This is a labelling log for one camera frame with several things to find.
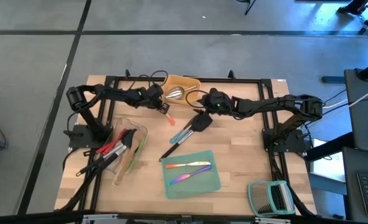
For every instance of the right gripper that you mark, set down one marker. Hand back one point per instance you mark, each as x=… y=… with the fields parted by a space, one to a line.
x=218 y=101

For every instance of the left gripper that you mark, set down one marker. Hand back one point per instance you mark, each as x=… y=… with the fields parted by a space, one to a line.
x=153 y=95

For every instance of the black slotted turner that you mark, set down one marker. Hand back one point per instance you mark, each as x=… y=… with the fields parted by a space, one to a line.
x=201 y=124

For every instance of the silver metal scoop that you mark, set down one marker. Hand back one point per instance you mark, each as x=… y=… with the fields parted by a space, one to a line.
x=174 y=92

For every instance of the orange plastic bin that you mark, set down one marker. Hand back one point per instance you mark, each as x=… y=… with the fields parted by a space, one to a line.
x=171 y=81

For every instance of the black round spatula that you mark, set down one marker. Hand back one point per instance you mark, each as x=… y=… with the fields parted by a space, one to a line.
x=129 y=138

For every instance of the green silicone utensil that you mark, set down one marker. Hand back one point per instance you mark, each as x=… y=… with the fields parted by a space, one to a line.
x=137 y=155

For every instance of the red silicone spatula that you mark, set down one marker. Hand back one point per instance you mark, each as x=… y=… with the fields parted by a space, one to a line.
x=107 y=147
x=115 y=144

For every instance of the rainbow iridescent knife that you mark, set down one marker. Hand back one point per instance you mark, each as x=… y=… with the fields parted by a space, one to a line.
x=190 y=175

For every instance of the teal plastic tray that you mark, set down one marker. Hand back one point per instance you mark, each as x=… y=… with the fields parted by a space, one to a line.
x=202 y=189

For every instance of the wooden spatula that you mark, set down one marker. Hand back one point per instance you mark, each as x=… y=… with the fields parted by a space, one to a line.
x=122 y=174

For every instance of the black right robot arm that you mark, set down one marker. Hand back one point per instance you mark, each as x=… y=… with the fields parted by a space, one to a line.
x=280 y=104

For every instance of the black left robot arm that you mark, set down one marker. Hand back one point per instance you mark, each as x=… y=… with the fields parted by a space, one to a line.
x=90 y=121

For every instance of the teal framed grater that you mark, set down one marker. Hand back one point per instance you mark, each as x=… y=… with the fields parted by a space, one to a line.
x=264 y=199

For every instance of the black stand legs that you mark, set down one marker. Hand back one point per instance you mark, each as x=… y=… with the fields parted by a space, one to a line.
x=249 y=6

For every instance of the black diagonal beam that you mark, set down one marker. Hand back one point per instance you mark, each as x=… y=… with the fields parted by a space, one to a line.
x=330 y=146

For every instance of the grey blue floor bar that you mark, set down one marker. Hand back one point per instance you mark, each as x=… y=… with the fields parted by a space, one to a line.
x=333 y=79

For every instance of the dark desk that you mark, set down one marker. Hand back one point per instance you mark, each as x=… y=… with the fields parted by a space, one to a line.
x=350 y=186

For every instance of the dark grey side table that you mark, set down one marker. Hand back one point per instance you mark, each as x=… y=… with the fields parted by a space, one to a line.
x=367 y=118

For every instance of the person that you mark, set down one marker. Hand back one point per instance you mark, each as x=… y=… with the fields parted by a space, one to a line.
x=358 y=7

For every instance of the black aluminium table frame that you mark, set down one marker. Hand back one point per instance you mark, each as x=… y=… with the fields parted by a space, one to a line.
x=240 y=80

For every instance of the black frame strut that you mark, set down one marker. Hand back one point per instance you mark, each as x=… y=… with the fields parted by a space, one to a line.
x=78 y=193
x=277 y=169

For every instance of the black front frame rail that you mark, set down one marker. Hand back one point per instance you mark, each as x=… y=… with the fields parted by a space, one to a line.
x=31 y=217

